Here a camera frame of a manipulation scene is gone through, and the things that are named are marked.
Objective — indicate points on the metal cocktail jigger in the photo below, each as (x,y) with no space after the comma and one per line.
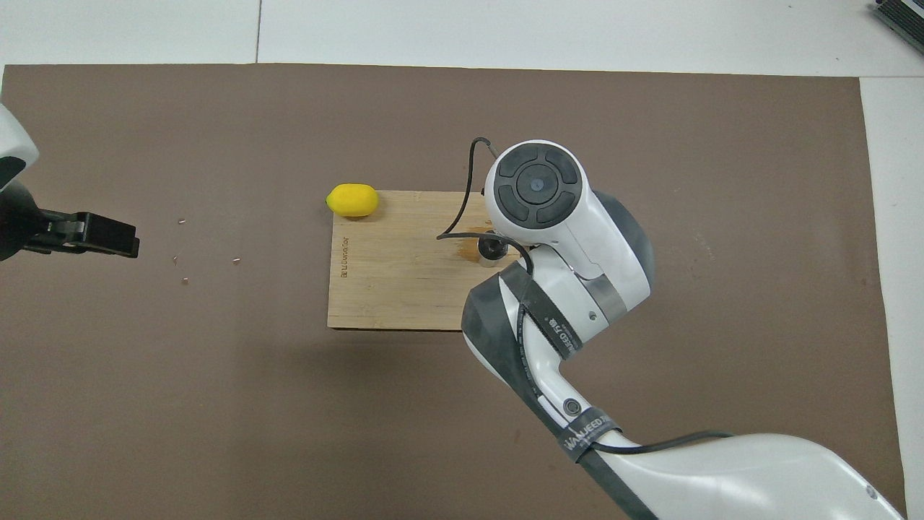
(492,249)

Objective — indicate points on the brown paper table mat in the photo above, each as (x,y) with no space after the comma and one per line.
(216,397)

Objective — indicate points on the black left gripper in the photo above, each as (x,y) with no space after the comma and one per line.
(29,227)

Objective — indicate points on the yellow lemon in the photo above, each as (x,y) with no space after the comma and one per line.
(352,200)

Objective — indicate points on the grey ribbed device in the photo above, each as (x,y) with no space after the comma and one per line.
(906,18)

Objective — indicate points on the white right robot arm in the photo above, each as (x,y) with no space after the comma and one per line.
(577,303)

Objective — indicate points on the wooden cutting board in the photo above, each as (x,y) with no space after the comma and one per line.
(397,267)

